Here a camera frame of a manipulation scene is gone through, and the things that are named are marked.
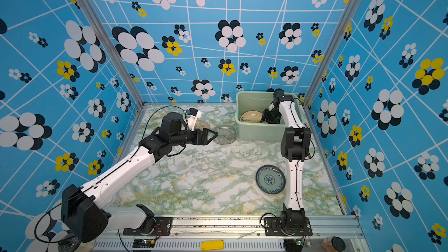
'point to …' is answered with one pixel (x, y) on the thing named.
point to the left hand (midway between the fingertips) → (214, 132)
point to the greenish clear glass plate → (226, 135)
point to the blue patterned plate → (270, 179)
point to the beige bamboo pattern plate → (251, 116)
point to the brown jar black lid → (333, 244)
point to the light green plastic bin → (258, 101)
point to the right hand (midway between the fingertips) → (267, 121)
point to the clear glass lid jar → (73, 244)
